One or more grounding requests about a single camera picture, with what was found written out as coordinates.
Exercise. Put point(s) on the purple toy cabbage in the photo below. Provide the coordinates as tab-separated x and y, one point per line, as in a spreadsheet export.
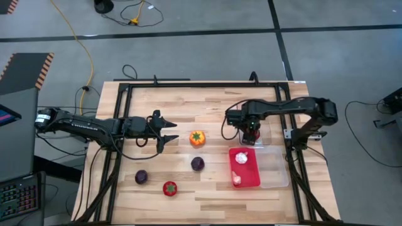
141	177
198	164

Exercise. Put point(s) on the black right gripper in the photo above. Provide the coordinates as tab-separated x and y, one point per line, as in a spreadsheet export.
251	124

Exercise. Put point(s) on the black round base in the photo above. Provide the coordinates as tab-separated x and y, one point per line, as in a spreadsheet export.
103	5

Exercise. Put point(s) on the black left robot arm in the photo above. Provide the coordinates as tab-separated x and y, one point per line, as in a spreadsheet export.
94	127

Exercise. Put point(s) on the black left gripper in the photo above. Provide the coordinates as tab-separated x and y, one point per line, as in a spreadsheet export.
158	130

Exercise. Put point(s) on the white toy garlic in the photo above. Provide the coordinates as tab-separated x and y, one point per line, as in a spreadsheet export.
241	158
236	179

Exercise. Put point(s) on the large clear plastic bin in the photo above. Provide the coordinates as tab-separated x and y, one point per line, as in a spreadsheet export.
273	166

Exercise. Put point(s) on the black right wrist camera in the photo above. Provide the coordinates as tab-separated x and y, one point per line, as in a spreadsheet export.
234	118

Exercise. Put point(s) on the black mat orange-striped edge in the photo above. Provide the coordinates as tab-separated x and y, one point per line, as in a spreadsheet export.
22	72
4	4

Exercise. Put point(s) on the black metal table frame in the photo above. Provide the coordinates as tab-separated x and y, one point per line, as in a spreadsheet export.
121	110

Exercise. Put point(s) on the pink-red plastic bin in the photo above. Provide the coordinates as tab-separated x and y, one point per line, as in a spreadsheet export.
249	171

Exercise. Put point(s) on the backlit black keyboard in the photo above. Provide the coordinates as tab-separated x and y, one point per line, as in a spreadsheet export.
19	197

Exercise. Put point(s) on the silver metal bracket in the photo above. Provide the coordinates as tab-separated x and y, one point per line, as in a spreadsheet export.
287	133

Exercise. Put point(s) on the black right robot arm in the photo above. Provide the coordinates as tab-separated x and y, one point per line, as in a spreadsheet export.
282	106

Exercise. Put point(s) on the orange toy tomato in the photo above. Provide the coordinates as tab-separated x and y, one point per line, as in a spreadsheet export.
197	138

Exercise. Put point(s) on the dark screen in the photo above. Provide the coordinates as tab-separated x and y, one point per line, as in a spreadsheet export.
6	115

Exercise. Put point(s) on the grey desk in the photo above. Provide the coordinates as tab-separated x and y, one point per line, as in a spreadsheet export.
19	141

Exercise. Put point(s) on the small clear plastic bin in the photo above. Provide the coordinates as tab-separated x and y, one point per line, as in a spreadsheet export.
265	132

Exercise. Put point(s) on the red toy tomato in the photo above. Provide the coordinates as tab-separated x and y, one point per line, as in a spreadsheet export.
170	188
257	135

